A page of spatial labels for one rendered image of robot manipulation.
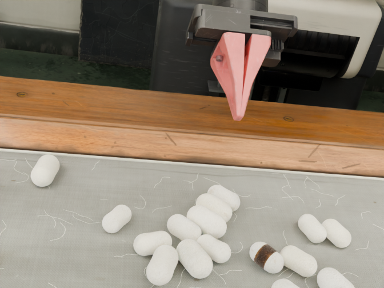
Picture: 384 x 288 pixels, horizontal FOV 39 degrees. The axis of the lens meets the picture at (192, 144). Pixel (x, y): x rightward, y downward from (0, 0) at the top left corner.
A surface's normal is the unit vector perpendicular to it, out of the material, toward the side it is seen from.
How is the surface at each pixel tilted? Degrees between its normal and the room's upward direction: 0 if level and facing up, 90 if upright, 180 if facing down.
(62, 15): 88
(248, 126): 0
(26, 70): 0
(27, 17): 89
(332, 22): 98
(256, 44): 62
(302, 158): 45
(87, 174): 0
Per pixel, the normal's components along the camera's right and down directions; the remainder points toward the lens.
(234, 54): 0.15, 0.09
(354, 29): 0.03, 0.65
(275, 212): 0.15, -0.84
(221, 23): 0.17, -0.28
